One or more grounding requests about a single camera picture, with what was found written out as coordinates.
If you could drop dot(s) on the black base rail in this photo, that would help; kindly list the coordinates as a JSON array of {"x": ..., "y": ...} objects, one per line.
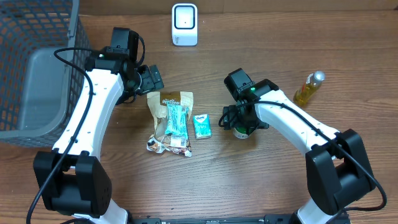
[{"x": 211, "y": 220}]

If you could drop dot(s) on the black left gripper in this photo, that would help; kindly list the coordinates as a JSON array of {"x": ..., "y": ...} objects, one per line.
[{"x": 150, "y": 83}]

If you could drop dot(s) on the white barcode scanner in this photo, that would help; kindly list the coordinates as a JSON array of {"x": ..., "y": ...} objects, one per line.
[{"x": 184, "y": 24}]

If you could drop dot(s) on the grey plastic mesh basket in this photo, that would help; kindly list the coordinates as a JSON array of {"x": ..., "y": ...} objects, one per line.
[{"x": 38, "y": 90}]

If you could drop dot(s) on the green lid jar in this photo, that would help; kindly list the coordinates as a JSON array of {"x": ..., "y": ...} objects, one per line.
[{"x": 240, "y": 133}]

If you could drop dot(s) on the teal snack bar wrapper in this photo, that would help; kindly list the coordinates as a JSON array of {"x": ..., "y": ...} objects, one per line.
[{"x": 177, "y": 120}]

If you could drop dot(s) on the yellow liquid bottle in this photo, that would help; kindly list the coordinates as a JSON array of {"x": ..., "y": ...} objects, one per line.
[{"x": 311, "y": 85}]

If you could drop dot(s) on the brown snack pouch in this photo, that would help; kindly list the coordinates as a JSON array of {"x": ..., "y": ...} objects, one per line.
[{"x": 160, "y": 142}]

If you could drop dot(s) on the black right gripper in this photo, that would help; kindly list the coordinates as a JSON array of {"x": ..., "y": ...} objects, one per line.
[{"x": 246, "y": 125}]

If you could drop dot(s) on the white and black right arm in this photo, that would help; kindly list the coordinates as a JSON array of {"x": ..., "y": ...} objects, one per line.
[{"x": 337, "y": 165}]

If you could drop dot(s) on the teal tissue pack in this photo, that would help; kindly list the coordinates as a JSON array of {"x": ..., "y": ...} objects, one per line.
[{"x": 202, "y": 126}]

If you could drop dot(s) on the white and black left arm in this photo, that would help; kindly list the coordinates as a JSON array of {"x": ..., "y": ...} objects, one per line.
[{"x": 71, "y": 179}]

